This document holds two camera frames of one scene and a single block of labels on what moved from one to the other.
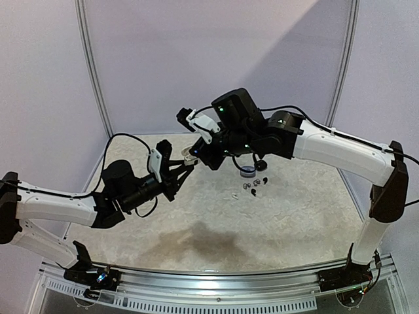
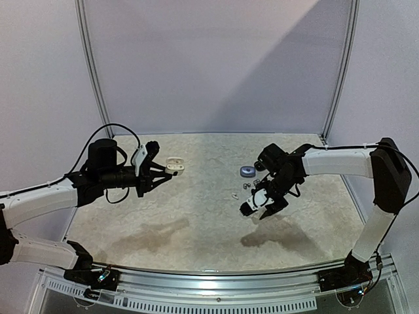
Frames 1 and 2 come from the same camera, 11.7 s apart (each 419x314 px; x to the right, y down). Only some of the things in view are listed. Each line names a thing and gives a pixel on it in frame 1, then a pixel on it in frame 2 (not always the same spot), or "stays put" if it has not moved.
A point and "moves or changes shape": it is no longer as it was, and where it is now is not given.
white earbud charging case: (188, 159) moves or changes shape
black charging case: (260, 165) stays put
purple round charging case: (248, 174) stays put
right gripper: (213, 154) to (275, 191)
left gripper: (169, 182) to (146, 180)
